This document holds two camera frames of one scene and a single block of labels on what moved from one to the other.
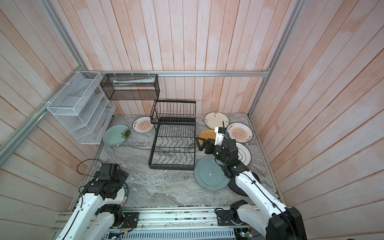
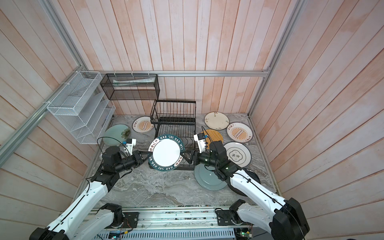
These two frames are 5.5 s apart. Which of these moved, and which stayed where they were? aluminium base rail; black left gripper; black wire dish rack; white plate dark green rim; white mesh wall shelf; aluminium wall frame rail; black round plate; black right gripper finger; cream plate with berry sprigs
Moved: black left gripper; black right gripper finger; white plate dark green rim
Stayed: cream plate with berry sprigs; white mesh wall shelf; aluminium base rail; aluminium wall frame rail; black round plate; black wire dish rack
